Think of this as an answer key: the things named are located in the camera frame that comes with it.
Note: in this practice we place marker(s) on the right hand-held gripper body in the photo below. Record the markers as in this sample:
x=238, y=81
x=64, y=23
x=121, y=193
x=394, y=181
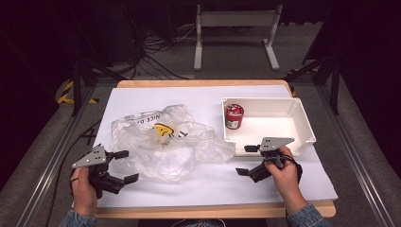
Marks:
x=274, y=143

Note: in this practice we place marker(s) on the clear plastic bag smiley print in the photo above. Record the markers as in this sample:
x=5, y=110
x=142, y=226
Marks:
x=176, y=151

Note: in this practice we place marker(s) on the person's left hand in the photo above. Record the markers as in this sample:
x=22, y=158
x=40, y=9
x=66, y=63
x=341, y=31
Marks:
x=83, y=192

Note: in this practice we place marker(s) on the yellow black striped tape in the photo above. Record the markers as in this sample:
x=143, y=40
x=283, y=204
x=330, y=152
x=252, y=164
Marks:
x=64, y=94

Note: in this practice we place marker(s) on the white paper sheet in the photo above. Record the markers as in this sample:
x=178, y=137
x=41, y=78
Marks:
x=205, y=192

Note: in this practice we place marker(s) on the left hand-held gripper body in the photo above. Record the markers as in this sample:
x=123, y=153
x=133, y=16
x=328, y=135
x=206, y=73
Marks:
x=91, y=157

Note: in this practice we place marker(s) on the wooden table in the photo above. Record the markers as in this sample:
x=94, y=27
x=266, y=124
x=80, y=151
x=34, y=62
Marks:
x=189, y=213

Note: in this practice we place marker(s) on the black tripod stand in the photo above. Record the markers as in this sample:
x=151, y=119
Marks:
x=334, y=88
x=77, y=85

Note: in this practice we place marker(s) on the white metal stand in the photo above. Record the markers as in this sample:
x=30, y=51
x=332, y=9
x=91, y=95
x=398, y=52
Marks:
x=236, y=19

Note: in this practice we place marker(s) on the white plastic box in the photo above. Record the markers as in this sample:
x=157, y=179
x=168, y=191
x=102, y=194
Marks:
x=271, y=126

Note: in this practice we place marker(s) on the person's right hand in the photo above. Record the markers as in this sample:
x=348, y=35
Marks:
x=288, y=179

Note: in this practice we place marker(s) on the aluminium rail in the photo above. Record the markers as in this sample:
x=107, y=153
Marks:
x=41, y=189
x=362, y=170

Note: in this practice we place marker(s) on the red can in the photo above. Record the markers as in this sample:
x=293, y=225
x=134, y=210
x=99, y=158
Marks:
x=234, y=116

